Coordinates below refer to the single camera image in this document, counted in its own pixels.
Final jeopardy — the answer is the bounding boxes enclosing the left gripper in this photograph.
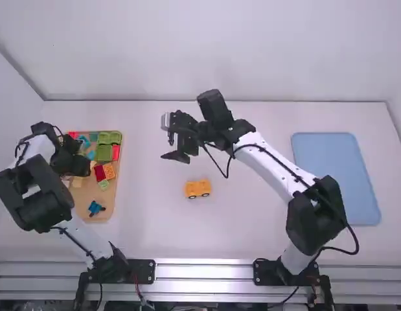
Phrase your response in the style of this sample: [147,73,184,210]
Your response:
[59,133,92,178]

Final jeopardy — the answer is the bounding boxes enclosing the yellow toy car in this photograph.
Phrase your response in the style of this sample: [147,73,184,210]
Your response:
[184,178,212,200]

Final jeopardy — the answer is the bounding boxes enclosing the blue toy brick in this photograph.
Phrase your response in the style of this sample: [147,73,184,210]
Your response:
[87,200,108,218]
[74,135,91,154]

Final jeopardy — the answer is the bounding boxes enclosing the orange toy brick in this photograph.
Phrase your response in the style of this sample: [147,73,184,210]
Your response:
[102,163,118,181]

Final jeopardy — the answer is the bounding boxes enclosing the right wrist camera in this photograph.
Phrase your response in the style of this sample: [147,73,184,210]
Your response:
[159,111,172,132]

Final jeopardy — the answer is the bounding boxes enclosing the blue mat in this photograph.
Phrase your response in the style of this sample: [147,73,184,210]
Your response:
[290,131,382,227]

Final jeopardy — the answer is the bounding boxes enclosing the silver rails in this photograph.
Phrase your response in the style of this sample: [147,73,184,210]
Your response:
[0,258,401,305]

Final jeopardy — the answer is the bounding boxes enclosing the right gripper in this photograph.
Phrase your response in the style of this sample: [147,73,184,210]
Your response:
[160,109,201,165]

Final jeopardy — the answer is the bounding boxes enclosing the large green toy brick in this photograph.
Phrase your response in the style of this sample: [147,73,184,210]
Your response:
[96,130,124,146]

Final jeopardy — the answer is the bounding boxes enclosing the tan tray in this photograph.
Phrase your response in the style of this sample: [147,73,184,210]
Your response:
[59,130,124,224]

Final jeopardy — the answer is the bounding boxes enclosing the black cable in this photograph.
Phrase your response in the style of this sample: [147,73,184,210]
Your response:
[200,141,240,180]
[319,222,361,257]
[14,136,29,163]

